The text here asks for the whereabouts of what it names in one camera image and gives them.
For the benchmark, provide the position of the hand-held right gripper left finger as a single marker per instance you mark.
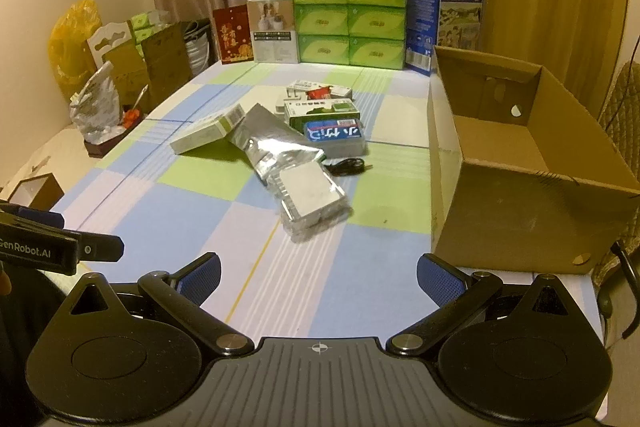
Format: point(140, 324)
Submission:
point(200, 278)

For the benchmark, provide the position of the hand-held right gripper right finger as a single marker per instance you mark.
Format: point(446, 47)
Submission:
point(440, 279)

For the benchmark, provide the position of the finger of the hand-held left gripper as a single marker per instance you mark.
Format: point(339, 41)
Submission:
point(102, 247)
point(40, 217)

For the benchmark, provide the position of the brown cardboard box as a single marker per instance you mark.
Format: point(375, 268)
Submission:
point(500, 217)

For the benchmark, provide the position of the clear packet of white pads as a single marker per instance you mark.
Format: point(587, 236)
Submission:
point(310, 197)

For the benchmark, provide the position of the silver foil pouch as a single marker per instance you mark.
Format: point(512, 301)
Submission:
point(260, 142)

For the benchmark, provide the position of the pale green box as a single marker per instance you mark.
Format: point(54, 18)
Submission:
point(210, 129)

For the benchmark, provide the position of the blue dental floss box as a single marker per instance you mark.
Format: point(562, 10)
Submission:
point(335, 134)

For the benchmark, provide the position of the green medicine box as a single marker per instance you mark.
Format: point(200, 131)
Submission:
point(320, 109)

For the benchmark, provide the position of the white parrot print medicine box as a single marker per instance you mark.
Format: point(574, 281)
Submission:
point(302, 86)

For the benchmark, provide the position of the red candy packet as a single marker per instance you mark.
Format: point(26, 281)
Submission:
point(319, 93)

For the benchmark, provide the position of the checked cloth desktop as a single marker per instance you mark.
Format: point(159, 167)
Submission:
point(200, 217)

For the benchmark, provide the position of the small brown open box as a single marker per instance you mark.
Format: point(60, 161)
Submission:
point(45, 194)

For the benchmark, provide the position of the dark red wooden base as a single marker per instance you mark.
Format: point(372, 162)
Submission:
point(102, 147)

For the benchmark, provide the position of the crumpled silver foil bag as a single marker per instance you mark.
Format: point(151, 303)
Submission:
point(97, 107)

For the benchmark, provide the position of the yellow plastic bag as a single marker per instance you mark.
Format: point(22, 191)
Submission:
point(70, 47)

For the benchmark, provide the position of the dark brown paper bag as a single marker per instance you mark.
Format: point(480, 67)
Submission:
point(167, 62)

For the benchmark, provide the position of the green boxes in bag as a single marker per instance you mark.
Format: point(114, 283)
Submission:
point(145, 24)

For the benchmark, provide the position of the grey striped bag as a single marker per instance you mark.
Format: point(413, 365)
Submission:
point(200, 49)

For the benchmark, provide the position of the red gift card box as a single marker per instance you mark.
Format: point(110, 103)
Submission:
point(232, 34)

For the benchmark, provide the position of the quilted chair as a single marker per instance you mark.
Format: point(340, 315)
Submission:
point(622, 102)

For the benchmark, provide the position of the white photo print box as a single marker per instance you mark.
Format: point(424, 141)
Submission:
point(272, 27)

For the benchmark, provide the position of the blue milk carton case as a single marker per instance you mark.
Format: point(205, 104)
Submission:
point(440, 17)

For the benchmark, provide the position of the stack of green tissue boxes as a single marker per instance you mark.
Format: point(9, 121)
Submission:
point(350, 17)

